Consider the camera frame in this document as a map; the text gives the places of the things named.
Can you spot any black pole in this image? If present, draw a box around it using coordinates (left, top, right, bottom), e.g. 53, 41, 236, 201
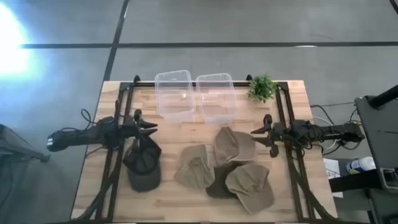
369, 84, 398, 109

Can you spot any black floor cable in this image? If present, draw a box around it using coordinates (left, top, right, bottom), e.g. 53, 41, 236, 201
310, 101, 356, 125

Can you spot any white paper sheet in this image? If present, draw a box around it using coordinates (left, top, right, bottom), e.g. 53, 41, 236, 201
323, 157, 345, 199

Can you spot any clear plastic bin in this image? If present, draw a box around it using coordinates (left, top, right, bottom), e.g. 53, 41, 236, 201
154, 70, 197, 123
195, 73, 239, 124

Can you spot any small green plant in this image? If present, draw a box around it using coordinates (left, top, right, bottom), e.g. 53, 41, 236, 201
248, 73, 278, 104

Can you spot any dark olive cap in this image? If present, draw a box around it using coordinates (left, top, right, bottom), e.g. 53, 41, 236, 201
205, 163, 246, 200

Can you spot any white cable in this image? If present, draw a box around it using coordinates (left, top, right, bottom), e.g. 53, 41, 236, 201
312, 116, 339, 150

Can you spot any tan cap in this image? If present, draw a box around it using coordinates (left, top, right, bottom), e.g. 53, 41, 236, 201
213, 126, 257, 167
173, 144, 216, 190
224, 164, 275, 215

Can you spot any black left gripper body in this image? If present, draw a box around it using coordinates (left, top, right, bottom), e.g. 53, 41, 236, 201
123, 109, 143, 147

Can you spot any dark grey mesh cap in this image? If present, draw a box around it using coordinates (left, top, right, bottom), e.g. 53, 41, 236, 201
122, 136, 163, 192

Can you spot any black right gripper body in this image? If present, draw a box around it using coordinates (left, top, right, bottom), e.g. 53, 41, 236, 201
264, 114, 286, 158

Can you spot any grey stand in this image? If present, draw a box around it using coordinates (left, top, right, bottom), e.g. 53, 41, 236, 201
0, 123, 51, 224

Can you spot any black aluminium table frame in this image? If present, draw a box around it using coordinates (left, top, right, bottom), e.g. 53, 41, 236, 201
76, 74, 338, 223

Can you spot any white and blue can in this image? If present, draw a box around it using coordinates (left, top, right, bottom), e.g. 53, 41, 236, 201
346, 156, 377, 175

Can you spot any grey cart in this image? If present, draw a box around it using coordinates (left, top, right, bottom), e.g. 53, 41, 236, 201
354, 93, 398, 224

